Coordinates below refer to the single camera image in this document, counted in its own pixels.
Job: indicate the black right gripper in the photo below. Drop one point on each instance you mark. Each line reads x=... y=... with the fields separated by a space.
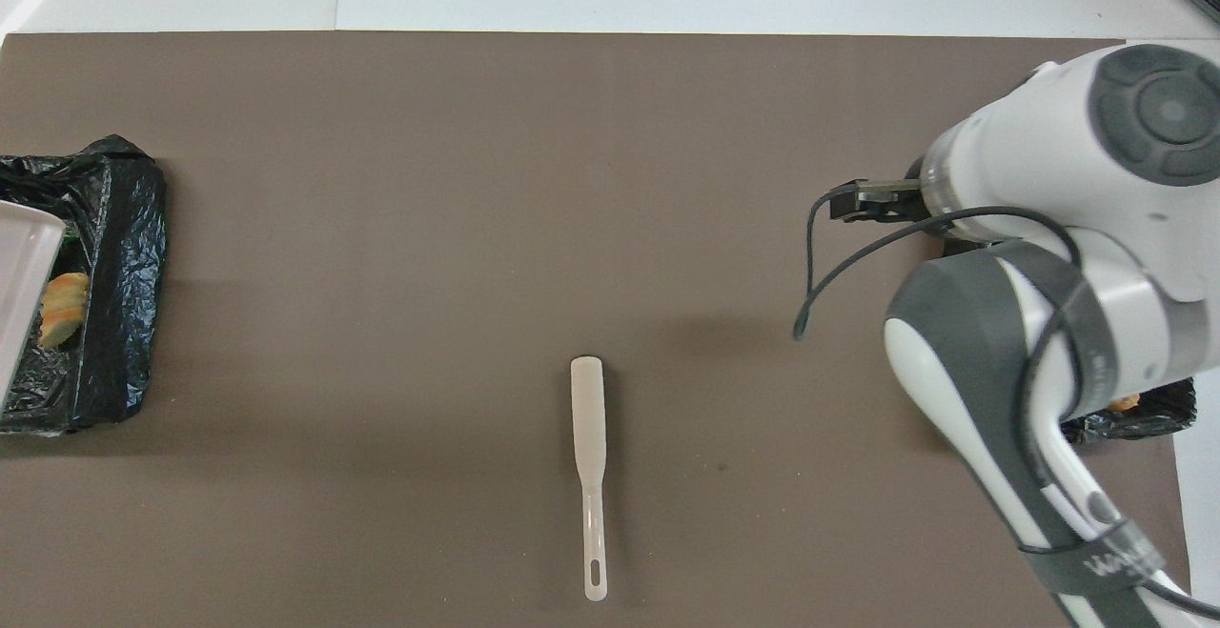
x=910 y=199

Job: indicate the beige hand brush black bristles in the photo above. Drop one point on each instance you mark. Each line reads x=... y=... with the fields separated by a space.
x=588 y=409

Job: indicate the pale beige sponge chunk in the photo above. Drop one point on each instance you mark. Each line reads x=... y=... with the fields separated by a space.
x=62 y=309

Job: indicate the beige plastic dustpan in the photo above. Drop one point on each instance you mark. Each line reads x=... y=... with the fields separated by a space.
x=24 y=275

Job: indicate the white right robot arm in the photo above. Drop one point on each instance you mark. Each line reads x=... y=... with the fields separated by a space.
x=1048 y=161

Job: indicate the bin lined with black bag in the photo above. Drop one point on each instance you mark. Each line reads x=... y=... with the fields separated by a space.
x=124 y=323
x=1158 y=414

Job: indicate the brown table mat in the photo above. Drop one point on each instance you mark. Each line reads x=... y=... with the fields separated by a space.
x=477 y=132

